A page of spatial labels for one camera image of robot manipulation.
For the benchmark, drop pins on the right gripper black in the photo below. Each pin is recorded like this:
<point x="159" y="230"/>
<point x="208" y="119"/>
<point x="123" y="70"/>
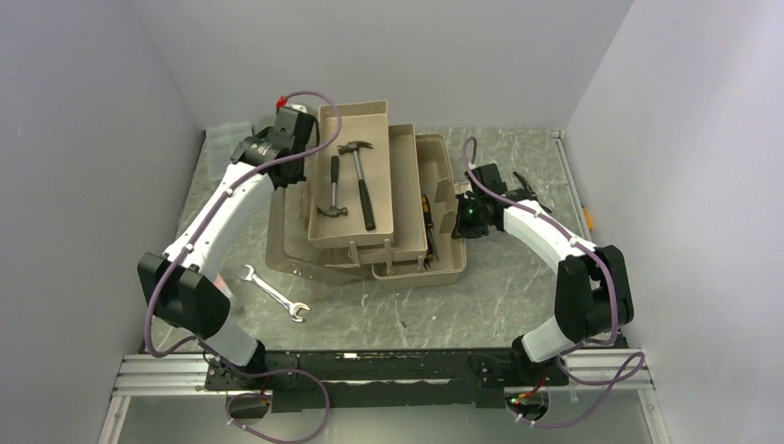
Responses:
<point x="462" y="230"/>

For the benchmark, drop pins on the black yellow handled screwdriver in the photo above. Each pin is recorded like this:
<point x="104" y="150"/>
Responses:
<point x="429" y="225"/>

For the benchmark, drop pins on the translucent brown tool box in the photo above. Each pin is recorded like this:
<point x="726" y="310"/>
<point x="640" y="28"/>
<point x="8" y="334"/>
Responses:
<point x="380" y="201"/>

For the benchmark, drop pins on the claw hammer yellow black handle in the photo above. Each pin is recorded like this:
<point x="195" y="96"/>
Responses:
<point x="333" y="210"/>

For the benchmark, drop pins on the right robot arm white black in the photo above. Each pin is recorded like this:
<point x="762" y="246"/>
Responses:
<point x="593" y="293"/>

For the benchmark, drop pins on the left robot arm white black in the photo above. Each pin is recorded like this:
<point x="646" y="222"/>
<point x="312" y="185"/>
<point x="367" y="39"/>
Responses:
<point x="182" y="286"/>

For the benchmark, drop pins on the black needle-nose pliers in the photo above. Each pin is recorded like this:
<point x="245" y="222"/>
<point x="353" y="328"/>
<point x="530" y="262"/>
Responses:
<point x="528" y="197"/>

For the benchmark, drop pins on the orange object at table edge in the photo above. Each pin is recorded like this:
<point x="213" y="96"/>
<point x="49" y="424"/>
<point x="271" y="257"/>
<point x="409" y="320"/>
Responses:
<point x="589" y="222"/>

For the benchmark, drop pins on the large silver open-end wrench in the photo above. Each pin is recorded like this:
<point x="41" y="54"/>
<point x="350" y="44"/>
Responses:
<point x="248" y="274"/>

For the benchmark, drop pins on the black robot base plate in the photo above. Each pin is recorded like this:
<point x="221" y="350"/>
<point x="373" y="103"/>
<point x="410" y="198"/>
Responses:
<point x="316" y="394"/>

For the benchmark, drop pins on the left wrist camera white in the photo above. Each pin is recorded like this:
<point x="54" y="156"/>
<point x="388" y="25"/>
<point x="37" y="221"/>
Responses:
<point x="287" y="101"/>

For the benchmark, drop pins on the aluminium rail frame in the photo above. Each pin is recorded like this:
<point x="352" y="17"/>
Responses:
<point x="198" y="374"/>

